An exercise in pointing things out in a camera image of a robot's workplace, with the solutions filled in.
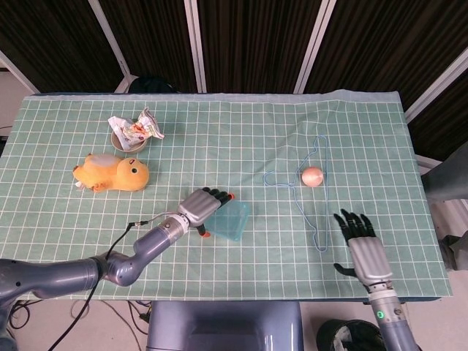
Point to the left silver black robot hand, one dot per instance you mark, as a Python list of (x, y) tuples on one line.
[(199, 208)]

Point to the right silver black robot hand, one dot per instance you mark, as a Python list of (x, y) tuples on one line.
[(369, 259)]

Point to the transparent blue plastic container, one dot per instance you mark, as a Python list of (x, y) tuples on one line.
[(225, 231)]

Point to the blue plastic container lid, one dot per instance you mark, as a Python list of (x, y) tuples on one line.
[(234, 216)]

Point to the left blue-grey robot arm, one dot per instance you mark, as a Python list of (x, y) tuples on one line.
[(66, 276)]

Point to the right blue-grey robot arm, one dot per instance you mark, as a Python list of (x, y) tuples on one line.
[(393, 325)]

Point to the yellow duck plush toy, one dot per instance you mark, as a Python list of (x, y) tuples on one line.
[(128, 175)]

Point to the black trash bin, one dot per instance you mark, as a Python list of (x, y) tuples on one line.
[(347, 336)]

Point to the grey-green crumpled cover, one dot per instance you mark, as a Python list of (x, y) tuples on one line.
[(455, 252)]

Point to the green checked tablecloth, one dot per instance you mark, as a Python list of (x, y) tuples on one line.
[(263, 267)]

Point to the crumpled white snack wrapper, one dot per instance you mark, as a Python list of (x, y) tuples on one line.
[(140, 128)]

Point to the pink round peach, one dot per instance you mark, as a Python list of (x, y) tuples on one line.
[(312, 176)]

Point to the beige paper bowl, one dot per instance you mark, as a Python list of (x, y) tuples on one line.
[(116, 142)]

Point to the blue-grey robot torso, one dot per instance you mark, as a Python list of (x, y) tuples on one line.
[(219, 321)]

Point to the grey bulky covered object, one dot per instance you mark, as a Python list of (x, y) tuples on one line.
[(448, 172)]

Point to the black bag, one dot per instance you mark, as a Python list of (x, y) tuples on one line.
[(153, 86)]

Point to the white partition frame post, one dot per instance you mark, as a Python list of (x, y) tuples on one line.
[(22, 75), (195, 44), (113, 44), (314, 44), (435, 87)]

